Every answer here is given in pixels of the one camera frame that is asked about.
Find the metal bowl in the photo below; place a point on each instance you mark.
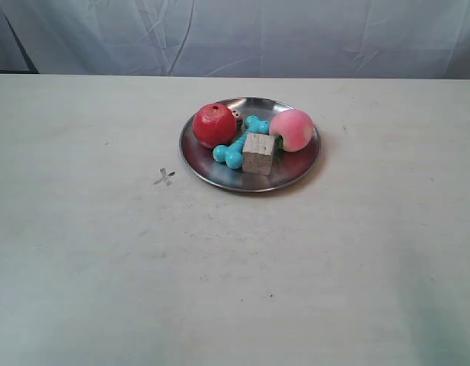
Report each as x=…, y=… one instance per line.
x=288, y=167

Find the turquoise toy bone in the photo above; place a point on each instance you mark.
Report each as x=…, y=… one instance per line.
x=232, y=155

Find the grey wooden cube block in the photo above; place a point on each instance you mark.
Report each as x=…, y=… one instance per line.
x=258, y=153

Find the red toy apple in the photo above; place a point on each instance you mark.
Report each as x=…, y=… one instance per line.
x=213, y=125

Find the pink toy peach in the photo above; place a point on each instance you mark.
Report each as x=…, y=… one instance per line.
x=294, y=127

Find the white wrinkled backdrop cloth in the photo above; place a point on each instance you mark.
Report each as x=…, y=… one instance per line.
x=286, y=39

